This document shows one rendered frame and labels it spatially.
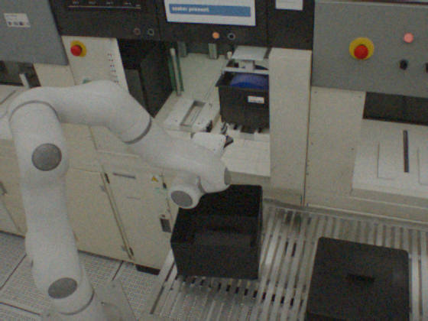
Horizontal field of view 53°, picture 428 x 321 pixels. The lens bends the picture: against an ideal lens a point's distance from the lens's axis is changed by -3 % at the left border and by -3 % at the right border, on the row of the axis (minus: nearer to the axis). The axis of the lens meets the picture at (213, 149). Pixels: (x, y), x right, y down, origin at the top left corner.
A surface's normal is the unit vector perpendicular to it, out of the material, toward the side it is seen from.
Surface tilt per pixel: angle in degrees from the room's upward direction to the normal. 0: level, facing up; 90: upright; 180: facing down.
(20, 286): 0
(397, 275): 0
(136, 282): 0
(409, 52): 90
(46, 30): 90
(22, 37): 90
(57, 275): 64
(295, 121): 90
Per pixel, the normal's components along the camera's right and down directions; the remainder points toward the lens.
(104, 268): -0.09, -0.77
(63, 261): 0.57, 0.04
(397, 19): -0.30, 0.63
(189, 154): 0.25, -0.46
